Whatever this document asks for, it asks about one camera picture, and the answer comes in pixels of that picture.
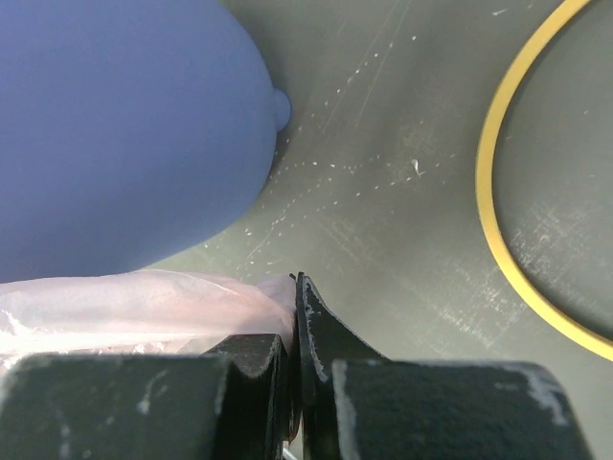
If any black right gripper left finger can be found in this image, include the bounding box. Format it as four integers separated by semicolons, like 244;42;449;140
1;311;297;459

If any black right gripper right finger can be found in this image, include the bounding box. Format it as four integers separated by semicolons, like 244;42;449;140
295;273;592;459

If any pink plastic trash bag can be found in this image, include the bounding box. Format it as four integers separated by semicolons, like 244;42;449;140
1;269;296;361

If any yellow bin rim ring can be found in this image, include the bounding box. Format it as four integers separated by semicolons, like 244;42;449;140
474;0;613;361

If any blue trash bin yellow rim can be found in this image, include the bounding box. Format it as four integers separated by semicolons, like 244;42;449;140
1;1;291;282

